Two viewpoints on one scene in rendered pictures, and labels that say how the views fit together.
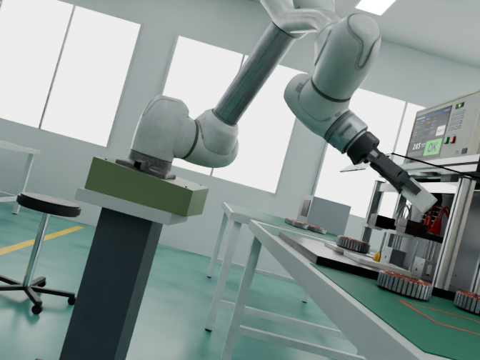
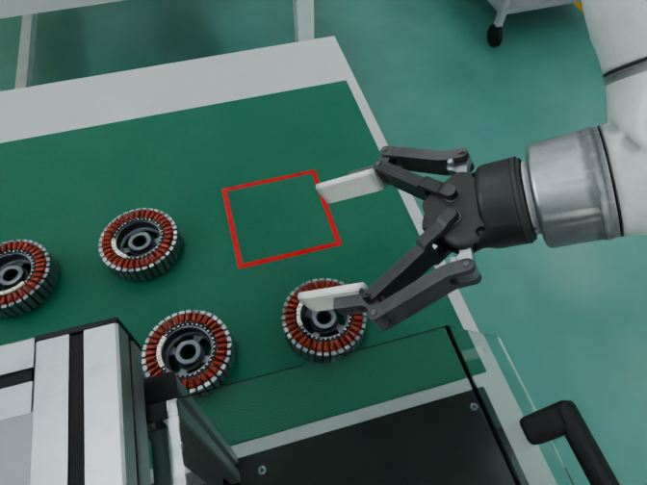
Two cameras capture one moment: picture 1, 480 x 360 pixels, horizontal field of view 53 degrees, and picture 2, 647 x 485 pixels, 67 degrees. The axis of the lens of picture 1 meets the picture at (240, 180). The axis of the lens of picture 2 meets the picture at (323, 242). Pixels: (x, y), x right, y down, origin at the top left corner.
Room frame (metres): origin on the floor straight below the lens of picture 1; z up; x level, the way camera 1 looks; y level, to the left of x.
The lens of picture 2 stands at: (1.30, -0.46, 1.37)
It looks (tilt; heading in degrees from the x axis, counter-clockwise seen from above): 56 degrees down; 168
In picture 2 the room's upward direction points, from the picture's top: straight up
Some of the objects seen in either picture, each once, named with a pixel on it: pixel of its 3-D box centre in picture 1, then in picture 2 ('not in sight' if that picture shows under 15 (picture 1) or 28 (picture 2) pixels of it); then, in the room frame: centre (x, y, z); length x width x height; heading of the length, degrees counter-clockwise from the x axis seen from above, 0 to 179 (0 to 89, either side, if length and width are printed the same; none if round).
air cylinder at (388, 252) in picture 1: (393, 256); not in sight; (1.62, -0.57, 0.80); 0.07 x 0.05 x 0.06; 3
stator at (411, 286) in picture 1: (404, 284); (323, 319); (1.03, -0.40, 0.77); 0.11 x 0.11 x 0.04
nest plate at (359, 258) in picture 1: (376, 263); not in sight; (1.37, -0.44, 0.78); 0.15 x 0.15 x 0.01; 3
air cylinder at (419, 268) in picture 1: (425, 268); not in sight; (1.38, -0.58, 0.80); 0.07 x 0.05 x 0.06; 3
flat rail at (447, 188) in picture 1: (413, 188); not in sight; (1.50, -0.53, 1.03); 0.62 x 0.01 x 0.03; 3
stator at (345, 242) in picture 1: (353, 244); not in sight; (1.61, -0.43, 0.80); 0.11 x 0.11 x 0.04
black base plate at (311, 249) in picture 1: (365, 263); not in sight; (1.49, -0.45, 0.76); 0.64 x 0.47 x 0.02; 3
